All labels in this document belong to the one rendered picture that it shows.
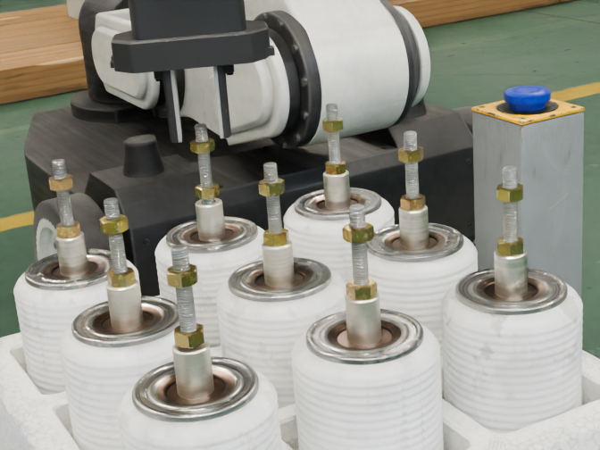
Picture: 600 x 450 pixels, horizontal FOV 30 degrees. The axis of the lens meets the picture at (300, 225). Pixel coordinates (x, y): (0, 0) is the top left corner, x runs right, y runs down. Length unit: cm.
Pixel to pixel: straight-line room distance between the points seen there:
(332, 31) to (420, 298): 38
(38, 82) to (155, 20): 185
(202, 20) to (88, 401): 29
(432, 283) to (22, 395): 32
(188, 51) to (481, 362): 31
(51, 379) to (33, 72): 185
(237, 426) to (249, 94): 56
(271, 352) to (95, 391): 13
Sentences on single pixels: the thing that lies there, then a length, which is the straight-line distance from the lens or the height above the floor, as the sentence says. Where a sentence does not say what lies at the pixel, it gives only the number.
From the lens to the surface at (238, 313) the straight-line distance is 79.
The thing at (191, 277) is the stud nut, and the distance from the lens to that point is 64.
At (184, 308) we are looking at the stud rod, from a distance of 65.
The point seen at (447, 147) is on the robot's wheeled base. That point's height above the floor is 18.
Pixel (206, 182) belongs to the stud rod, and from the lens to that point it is 90.
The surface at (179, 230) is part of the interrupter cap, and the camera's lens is 93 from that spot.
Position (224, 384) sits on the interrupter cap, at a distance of 68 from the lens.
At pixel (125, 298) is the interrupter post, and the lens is 76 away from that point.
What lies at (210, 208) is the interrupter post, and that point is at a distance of 90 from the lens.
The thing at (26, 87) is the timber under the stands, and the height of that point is 3.
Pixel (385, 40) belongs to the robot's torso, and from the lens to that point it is 115.
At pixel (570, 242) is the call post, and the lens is 103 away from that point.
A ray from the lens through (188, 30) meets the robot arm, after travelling 85.
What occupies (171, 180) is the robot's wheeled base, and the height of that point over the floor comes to 21.
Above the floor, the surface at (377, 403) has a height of 23.
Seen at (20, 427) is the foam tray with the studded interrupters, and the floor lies 18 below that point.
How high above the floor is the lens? 57
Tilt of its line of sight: 20 degrees down
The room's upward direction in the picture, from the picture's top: 4 degrees counter-clockwise
